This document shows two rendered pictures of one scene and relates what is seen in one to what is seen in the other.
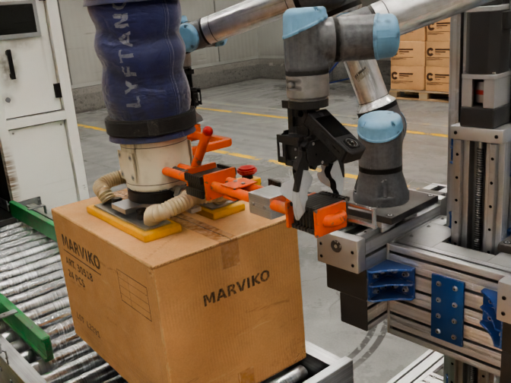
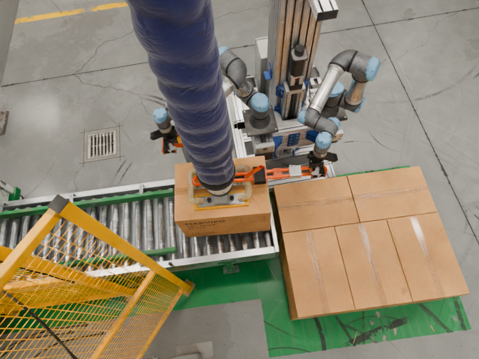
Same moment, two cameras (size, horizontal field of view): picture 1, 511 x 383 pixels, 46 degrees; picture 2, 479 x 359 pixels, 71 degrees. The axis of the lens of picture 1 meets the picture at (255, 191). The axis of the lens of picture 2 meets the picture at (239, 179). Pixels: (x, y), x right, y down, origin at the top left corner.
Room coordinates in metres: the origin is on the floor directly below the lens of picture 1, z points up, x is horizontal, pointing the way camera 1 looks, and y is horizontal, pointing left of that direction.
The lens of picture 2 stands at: (0.88, 0.85, 3.04)
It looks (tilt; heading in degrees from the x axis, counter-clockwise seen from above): 65 degrees down; 308
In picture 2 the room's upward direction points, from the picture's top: 6 degrees counter-clockwise
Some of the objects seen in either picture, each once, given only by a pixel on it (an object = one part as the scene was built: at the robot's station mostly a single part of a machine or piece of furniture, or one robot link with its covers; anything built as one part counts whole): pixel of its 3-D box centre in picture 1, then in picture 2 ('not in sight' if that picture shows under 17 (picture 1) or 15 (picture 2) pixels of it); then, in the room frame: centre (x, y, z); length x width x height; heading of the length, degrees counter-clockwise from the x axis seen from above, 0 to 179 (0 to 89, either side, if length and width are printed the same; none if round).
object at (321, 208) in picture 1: (315, 213); (317, 170); (1.03, -0.11, 1.20); 0.08 x 0.07 x 0.05; 37
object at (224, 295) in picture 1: (173, 280); (224, 198); (1.51, 0.24, 0.87); 0.60 x 0.40 x 0.40; 37
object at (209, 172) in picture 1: (211, 180); (259, 175); (1.32, 0.10, 1.20); 0.10 x 0.08 x 0.06; 127
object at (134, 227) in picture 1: (130, 212); (220, 199); (1.46, 0.32, 1.09); 0.34 x 0.10 x 0.05; 37
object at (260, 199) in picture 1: (271, 201); (294, 172); (1.14, -0.03, 1.20); 0.07 x 0.07 x 0.04; 37
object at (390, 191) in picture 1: (380, 181); (259, 116); (1.57, -0.34, 1.09); 0.15 x 0.15 x 0.10
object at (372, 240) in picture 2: not in sight; (356, 241); (0.55, -0.15, 0.34); 1.20 x 1.00 x 0.40; 39
